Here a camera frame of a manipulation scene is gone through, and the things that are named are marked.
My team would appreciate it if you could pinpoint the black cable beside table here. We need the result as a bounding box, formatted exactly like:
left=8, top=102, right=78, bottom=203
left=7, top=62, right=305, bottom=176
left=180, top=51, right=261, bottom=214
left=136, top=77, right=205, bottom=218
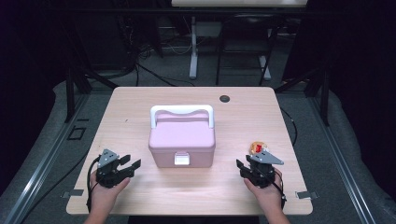
left=279, top=106, right=299, bottom=147

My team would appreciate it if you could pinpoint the thin black floor cable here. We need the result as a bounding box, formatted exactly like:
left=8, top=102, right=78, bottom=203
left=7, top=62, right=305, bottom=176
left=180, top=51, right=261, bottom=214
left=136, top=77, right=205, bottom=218
left=18, top=149, right=92, bottom=224

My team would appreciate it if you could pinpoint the hand-held gripper cable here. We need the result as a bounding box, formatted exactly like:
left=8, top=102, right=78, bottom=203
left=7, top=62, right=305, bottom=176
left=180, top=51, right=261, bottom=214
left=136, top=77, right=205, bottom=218
left=273, top=169, right=288, bottom=210
left=86, top=156, right=103, bottom=213

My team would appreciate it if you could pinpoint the left hand-held gripper cable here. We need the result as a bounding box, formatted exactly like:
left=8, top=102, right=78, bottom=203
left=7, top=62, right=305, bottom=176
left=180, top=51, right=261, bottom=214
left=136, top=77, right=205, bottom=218
left=86, top=156, right=103, bottom=213

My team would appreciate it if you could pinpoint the toy tart with red berry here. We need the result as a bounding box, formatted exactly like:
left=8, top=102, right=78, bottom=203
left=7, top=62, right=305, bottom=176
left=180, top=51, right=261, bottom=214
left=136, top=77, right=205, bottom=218
left=248, top=141, right=269, bottom=157

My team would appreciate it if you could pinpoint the pink box with white handle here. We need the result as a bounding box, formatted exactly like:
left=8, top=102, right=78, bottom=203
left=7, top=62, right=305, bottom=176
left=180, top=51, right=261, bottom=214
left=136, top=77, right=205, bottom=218
left=148, top=104, right=217, bottom=169

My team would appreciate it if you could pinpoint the right hand-held gripper cable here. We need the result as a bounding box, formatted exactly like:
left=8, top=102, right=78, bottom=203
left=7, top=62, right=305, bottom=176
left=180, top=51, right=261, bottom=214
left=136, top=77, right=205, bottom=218
left=273, top=169, right=288, bottom=210

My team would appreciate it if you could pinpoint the person's left hand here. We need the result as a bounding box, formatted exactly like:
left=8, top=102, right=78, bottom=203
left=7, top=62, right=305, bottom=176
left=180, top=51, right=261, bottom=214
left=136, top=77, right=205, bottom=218
left=88, top=169, right=131, bottom=216

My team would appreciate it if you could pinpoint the black metal frame chair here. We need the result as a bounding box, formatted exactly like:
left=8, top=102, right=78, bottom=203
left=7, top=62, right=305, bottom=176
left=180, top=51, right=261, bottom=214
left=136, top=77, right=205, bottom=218
left=215, top=13, right=276, bottom=87

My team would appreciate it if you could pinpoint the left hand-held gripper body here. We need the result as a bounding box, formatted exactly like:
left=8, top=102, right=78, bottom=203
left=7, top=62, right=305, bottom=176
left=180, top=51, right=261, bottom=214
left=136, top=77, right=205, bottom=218
left=95, top=148, right=133, bottom=189

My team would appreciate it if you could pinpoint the black tape square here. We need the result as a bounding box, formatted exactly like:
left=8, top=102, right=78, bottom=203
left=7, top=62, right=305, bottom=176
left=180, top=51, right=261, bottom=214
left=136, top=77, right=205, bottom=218
left=67, top=125, right=87, bottom=141

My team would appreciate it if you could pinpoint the white desk with white legs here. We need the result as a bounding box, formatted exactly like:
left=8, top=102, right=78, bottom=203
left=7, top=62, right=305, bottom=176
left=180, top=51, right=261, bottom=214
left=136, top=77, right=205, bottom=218
left=171, top=0, right=309, bottom=81

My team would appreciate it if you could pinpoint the black metal stand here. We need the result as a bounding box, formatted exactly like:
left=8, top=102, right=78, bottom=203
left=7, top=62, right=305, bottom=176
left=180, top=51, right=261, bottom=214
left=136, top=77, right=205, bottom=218
left=275, top=66, right=331, bottom=127
left=64, top=62, right=120, bottom=124

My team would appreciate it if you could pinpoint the person's right hand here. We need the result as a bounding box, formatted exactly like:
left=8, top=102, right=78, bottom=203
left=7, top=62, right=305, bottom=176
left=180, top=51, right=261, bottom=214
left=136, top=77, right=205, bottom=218
left=243, top=167, right=286, bottom=217

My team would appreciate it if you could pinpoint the aluminium floor rail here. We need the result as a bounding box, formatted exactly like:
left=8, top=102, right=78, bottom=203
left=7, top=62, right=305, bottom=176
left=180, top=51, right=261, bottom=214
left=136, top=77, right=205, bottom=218
left=2, top=92, right=92, bottom=224
left=311, top=96, right=378, bottom=224

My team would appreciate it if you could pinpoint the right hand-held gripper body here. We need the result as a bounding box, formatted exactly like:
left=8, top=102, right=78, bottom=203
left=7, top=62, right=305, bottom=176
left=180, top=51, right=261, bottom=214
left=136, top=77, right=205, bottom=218
left=239, top=148, right=285, bottom=189

